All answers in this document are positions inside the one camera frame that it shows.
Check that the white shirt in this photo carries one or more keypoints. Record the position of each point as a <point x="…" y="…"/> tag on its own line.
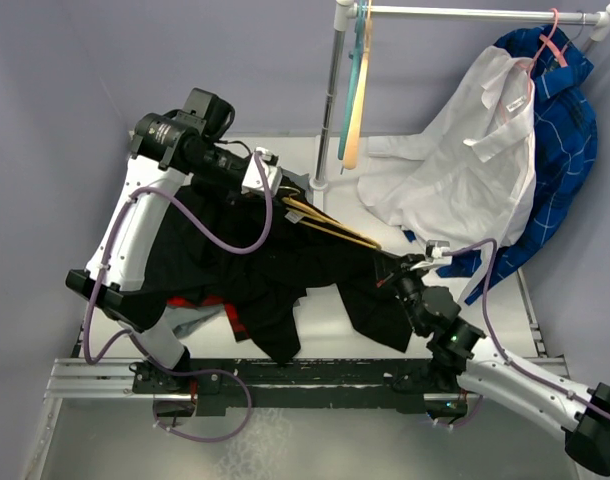
<point x="470" y="175"/>

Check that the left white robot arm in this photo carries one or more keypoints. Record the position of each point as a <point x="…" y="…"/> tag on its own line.
<point x="166" y="149"/>

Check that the pink hanger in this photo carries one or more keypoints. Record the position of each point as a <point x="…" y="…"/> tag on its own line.
<point x="544" y="51"/>

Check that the yellow plastic hanger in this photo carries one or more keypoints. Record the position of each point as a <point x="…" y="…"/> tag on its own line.
<point x="300" y="211"/>

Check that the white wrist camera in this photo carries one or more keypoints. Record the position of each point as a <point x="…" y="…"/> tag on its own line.
<point x="263" y="170"/>
<point x="437" y="254"/>

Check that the red black plaid shirt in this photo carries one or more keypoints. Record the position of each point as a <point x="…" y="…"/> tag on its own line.
<point x="235" y="320"/>

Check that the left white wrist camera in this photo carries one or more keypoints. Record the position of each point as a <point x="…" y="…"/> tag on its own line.
<point x="263" y="170"/>

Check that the blue plaid shirt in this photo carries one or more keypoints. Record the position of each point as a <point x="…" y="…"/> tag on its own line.
<point x="566" y="141"/>

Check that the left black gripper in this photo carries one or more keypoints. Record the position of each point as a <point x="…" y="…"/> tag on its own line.
<point x="248" y="158"/>

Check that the beige wooden hanger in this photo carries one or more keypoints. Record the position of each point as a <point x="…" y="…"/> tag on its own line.
<point x="357" y="95"/>

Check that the grey shirt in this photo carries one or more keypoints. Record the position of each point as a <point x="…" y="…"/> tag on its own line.
<point x="190" y="320"/>

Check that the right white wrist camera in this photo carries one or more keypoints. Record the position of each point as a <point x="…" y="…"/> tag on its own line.
<point x="437" y="254"/>

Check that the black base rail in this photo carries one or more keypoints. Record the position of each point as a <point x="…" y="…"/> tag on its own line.
<point x="407" y="386"/>

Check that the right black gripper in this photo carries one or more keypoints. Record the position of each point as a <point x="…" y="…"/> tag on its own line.
<point x="390" y="270"/>

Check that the teal plastic hanger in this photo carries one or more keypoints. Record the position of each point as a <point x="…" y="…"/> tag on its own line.
<point x="349" y="90"/>

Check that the metal clothes rack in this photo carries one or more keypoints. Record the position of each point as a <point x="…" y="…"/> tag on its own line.
<point x="347" y="11"/>

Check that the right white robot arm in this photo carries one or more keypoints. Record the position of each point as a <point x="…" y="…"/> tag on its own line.
<point x="577" y="414"/>

